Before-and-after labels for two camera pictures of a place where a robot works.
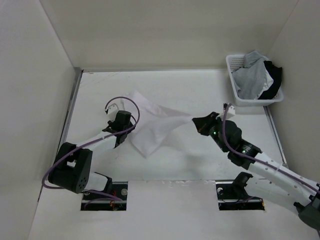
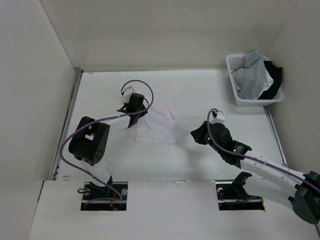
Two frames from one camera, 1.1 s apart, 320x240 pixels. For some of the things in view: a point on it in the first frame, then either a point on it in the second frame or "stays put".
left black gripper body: (129, 127) → (142, 111)
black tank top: (276, 73) stays put
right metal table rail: (276, 135) stays put
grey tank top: (249, 81) stays put
